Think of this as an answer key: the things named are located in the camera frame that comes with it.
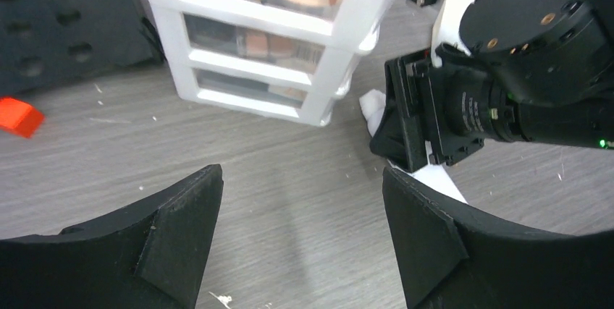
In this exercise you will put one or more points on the large white spray bottle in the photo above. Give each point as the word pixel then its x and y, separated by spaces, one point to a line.
pixel 432 175

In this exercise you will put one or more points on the white barcode packet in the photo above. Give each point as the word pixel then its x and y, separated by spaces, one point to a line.
pixel 306 57

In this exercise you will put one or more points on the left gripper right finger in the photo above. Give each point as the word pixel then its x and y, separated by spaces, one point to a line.
pixel 452 255

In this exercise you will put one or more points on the red cube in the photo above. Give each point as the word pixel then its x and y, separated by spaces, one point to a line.
pixel 19 118

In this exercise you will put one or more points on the black music stand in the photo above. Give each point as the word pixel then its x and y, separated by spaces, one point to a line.
pixel 48 42

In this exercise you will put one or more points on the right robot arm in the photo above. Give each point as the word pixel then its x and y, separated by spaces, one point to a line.
pixel 534 71

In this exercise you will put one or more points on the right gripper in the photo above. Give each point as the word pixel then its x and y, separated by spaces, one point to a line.
pixel 453 109

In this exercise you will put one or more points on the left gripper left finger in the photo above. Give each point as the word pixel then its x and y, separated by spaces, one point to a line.
pixel 149 254

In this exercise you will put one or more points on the white plastic drawer organizer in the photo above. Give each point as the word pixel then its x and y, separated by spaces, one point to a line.
pixel 199 43

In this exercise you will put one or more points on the nude eyeshadow palette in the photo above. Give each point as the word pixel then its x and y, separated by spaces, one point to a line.
pixel 262 46

